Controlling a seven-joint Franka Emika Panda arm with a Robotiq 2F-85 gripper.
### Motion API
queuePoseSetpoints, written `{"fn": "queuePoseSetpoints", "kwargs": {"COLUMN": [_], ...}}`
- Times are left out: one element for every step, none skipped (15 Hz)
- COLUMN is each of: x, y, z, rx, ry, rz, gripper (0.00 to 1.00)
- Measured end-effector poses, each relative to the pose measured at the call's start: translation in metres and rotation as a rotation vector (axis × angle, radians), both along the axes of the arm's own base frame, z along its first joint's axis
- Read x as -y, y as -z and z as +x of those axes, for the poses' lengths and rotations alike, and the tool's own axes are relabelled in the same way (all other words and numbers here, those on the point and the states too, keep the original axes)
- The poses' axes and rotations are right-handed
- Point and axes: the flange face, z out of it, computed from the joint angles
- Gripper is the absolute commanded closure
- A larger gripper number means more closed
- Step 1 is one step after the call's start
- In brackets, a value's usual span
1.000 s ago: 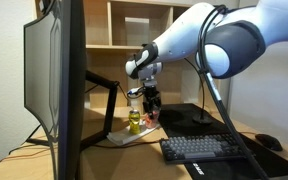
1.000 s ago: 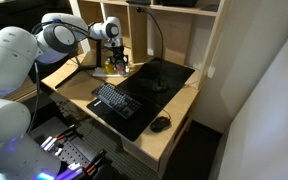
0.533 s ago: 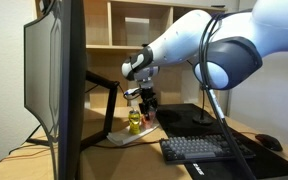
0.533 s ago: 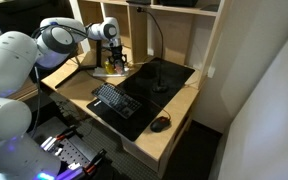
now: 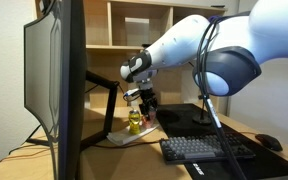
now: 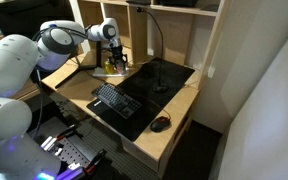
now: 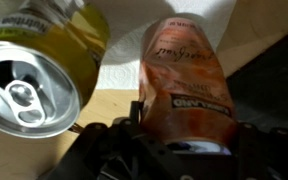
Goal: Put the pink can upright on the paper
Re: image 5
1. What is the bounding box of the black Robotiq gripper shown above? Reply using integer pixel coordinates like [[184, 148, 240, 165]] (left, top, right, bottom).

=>
[[138, 86, 159, 118]]

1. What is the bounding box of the black desk mat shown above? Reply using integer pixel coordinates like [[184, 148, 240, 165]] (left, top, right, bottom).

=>
[[150, 103, 288, 180]]

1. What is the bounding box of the black monitor stand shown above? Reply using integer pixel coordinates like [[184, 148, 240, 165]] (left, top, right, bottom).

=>
[[25, 70, 121, 152]]

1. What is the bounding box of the wooden desk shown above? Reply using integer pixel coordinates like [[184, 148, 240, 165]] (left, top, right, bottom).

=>
[[0, 105, 288, 180]]

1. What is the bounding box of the grey and black keyboard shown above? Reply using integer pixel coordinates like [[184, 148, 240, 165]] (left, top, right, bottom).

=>
[[159, 133, 257, 165]]

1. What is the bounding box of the wooden shelf hutch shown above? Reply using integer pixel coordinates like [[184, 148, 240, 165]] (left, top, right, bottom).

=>
[[33, 0, 234, 116]]

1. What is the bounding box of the black curved monitor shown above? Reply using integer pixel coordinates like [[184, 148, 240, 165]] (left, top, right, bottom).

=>
[[23, 0, 87, 180]]

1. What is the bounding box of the black computer mouse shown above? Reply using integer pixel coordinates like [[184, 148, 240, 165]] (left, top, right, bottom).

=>
[[254, 133, 284, 152]]

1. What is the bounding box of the wrist camera with blue connector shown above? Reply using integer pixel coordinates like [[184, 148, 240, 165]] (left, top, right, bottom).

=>
[[122, 87, 142, 102]]

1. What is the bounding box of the red cable on desk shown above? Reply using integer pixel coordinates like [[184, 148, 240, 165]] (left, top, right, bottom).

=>
[[0, 147, 52, 164]]

